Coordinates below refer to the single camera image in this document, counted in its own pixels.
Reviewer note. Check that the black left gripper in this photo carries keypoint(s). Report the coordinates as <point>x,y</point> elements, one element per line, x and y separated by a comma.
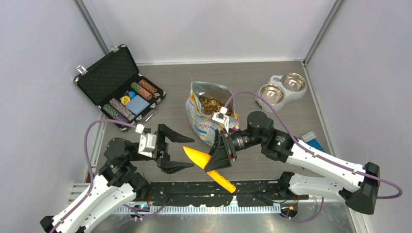
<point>163,158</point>

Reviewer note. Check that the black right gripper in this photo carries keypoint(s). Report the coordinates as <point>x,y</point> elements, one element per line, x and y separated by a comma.
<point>222,152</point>

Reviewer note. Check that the yellow plastic scoop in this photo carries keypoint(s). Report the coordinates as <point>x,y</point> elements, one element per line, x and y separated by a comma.
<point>201,159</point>

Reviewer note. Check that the cat food bag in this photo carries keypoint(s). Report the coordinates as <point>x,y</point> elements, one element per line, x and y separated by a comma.
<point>202,124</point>

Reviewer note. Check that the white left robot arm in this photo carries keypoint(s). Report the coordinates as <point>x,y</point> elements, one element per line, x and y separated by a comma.
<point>118,181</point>

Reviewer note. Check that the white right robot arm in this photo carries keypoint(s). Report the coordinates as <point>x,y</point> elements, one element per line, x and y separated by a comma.
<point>352,183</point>

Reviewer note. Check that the pet food kibble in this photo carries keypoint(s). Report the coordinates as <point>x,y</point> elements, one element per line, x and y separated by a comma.
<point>210,105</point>

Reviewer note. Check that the white double pet bowl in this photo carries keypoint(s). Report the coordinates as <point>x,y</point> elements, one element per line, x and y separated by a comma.
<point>279,90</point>

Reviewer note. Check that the blue playing card deck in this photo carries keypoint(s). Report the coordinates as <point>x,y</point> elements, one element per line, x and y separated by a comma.
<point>137,105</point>

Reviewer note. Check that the red green chip row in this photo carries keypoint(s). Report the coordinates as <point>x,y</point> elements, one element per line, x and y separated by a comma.
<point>142,91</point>

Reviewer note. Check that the yellow dealer button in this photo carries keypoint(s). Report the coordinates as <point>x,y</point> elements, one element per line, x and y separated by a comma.
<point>125,99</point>

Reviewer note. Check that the orange black chip row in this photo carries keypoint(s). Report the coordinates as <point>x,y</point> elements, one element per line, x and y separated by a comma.
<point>150,88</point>

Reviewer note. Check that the green purple chip row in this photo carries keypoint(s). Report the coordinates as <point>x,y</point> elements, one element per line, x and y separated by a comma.
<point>113,113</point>

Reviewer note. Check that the black poker chip case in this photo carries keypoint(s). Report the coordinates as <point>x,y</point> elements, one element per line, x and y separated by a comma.
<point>111,77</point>

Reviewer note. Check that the light grey lego brick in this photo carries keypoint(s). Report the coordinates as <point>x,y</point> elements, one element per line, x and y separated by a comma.
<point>308,136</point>

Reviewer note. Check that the blue lego brick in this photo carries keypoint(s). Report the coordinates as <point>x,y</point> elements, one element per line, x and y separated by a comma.
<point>315,144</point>

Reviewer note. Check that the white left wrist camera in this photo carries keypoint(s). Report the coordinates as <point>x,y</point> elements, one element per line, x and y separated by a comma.
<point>147,141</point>

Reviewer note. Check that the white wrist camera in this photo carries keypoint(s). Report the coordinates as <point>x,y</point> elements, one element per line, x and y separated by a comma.
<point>222,118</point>
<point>147,141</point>

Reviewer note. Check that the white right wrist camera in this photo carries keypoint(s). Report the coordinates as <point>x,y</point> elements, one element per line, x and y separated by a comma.
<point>222,118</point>

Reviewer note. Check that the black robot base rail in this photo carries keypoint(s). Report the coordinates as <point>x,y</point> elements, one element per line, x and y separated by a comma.
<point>248,194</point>

